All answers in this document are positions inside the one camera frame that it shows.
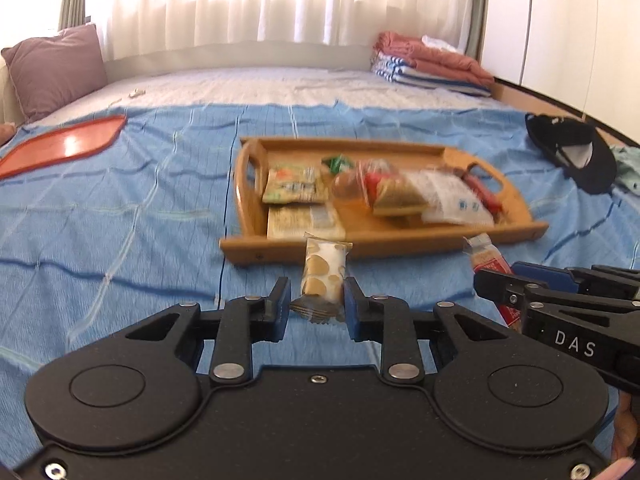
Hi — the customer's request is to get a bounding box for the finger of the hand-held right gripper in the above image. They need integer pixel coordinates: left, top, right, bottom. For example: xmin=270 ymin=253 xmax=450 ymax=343
xmin=512 ymin=261 xmax=640 ymax=299
xmin=472 ymin=269 xmax=640 ymax=312

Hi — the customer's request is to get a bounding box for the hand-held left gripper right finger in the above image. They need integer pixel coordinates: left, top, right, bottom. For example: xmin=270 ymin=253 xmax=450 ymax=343
xmin=344 ymin=276 xmax=511 ymax=386

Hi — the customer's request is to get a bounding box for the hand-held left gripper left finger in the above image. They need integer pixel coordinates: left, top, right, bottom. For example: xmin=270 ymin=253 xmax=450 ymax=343
xmin=122 ymin=276 xmax=292 ymax=385

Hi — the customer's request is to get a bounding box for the red packet with clear ends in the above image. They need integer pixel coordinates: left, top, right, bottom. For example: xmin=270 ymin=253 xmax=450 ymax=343
xmin=462 ymin=234 xmax=526 ymax=332

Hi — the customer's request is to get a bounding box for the cream packet with gold circles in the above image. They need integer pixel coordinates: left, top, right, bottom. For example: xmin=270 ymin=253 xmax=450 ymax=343
xmin=290 ymin=232 xmax=354 ymax=327

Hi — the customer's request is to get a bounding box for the wooden tray with handles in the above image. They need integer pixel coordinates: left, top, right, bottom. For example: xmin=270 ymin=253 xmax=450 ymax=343
xmin=220 ymin=136 xmax=550 ymax=267

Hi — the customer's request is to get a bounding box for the long gold snack packet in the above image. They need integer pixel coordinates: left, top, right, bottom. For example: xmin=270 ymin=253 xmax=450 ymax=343
xmin=266 ymin=203 xmax=347 ymax=242

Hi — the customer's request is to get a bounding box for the bright red snack packet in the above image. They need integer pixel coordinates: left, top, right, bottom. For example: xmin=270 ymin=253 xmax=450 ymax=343
xmin=462 ymin=170 xmax=505 ymax=221

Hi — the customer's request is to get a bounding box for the large white snack packet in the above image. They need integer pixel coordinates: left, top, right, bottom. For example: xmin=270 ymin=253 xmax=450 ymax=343
xmin=405 ymin=167 xmax=496 ymax=226

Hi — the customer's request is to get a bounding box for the jelly cup with red-white lid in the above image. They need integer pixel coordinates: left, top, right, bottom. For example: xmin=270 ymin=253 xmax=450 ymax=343
xmin=331 ymin=160 xmax=383 ymax=211

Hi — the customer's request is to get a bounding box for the green orange printed snack packet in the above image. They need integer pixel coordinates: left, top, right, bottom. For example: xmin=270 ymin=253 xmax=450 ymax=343
xmin=262 ymin=166 xmax=326 ymax=205

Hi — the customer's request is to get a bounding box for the clear packet with yellow snack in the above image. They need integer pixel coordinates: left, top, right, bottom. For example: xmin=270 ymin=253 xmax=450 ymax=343
xmin=369 ymin=159 xmax=408 ymax=185

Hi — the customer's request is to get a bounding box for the person's right forearm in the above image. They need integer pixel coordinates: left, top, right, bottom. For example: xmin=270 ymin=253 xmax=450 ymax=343
xmin=602 ymin=457 xmax=633 ymax=480

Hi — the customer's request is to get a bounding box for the person's right hand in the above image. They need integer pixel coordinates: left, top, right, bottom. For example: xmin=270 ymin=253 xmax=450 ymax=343
xmin=612 ymin=389 xmax=640 ymax=461

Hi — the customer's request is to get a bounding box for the light green jacket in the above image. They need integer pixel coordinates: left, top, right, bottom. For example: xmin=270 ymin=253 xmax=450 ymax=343
xmin=610 ymin=144 xmax=640 ymax=189

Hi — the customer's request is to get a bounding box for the black baseball cap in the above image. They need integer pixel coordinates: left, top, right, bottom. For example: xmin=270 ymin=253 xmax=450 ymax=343
xmin=525 ymin=112 xmax=618 ymax=195

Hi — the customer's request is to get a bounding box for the blue checked bedsheet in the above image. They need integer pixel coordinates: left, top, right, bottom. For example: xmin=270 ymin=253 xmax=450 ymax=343
xmin=0 ymin=101 xmax=640 ymax=413

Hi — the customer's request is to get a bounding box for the folded blue striped towel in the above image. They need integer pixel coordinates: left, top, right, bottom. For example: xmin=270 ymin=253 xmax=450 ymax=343
xmin=371 ymin=51 xmax=492 ymax=97

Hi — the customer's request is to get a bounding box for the white quilted mattress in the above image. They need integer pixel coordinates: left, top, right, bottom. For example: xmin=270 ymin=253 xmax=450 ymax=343
xmin=30 ymin=66 xmax=502 ymax=122

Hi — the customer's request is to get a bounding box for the folded salmon blanket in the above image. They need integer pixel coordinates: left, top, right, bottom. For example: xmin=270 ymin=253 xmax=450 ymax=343
xmin=375 ymin=31 xmax=495 ymax=84

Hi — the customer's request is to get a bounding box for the white wardrobe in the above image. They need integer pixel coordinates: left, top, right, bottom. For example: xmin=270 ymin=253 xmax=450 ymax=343
xmin=482 ymin=0 xmax=640 ymax=137

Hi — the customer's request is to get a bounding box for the beige padded bed board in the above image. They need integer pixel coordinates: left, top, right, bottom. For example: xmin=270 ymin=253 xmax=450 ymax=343
xmin=102 ymin=41 xmax=382 ymax=82

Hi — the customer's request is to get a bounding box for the folded white cloth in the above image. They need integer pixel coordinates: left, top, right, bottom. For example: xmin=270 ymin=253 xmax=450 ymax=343
xmin=421 ymin=35 xmax=459 ymax=52

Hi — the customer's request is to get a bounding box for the red plastic tray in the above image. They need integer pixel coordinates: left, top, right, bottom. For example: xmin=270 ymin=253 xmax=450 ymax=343
xmin=0 ymin=115 xmax=127 ymax=180

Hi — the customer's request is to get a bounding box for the white sheer curtain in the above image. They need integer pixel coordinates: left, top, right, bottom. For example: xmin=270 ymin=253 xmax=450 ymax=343
xmin=92 ymin=0 xmax=476 ymax=64

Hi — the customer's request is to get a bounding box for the purple pillow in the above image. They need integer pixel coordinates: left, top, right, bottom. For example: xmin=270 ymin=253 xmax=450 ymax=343
xmin=1 ymin=23 xmax=108 ymax=124

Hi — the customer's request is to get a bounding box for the wooden bed frame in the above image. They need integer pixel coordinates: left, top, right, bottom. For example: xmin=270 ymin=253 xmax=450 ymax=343
xmin=492 ymin=77 xmax=640 ymax=152

